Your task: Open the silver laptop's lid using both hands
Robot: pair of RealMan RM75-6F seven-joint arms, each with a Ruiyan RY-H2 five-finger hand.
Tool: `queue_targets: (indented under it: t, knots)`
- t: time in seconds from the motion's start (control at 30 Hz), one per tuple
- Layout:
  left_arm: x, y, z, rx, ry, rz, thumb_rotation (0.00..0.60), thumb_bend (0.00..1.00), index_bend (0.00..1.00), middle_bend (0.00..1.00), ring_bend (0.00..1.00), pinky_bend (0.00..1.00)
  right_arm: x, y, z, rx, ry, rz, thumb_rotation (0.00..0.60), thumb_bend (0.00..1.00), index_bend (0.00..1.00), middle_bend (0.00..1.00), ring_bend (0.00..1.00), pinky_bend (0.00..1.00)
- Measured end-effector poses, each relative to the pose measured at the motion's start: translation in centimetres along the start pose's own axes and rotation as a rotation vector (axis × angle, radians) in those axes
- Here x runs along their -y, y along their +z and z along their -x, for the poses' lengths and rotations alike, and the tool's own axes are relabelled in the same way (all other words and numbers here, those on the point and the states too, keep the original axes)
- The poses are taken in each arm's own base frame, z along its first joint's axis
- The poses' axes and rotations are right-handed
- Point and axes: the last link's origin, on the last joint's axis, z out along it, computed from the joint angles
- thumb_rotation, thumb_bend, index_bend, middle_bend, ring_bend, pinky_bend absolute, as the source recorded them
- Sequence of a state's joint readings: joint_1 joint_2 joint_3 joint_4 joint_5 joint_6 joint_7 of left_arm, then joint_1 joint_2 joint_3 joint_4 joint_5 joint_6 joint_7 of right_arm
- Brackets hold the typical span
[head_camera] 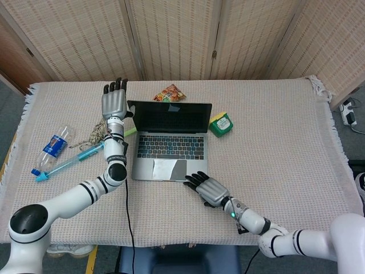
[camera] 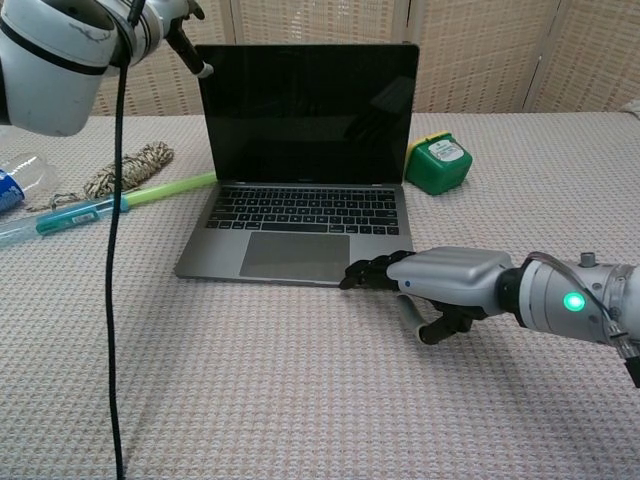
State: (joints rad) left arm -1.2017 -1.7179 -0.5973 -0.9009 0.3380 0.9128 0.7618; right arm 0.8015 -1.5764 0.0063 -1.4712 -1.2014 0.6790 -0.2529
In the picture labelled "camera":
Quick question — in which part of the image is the green and blue water pump toy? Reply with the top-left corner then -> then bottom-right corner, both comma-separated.
0,171 -> 217,250

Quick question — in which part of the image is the silver laptop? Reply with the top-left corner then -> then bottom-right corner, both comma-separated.
173,43 -> 420,288

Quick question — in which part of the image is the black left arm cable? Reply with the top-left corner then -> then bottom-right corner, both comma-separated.
106,0 -> 147,480

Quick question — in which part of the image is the green box with yellow lid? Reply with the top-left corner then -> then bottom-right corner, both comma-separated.
403,130 -> 474,196

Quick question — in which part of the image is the clear plastic Pepsi bottle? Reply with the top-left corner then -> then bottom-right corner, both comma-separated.
0,153 -> 59,216

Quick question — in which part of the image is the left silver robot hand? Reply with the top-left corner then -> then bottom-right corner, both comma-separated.
166,0 -> 215,79

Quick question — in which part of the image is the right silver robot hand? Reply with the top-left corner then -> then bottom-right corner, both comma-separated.
338,246 -> 516,347

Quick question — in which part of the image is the waffle weave tablecloth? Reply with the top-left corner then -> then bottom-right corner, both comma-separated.
0,112 -> 640,480

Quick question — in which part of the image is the camouflage rope bundle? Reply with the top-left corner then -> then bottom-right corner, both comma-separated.
27,141 -> 176,212

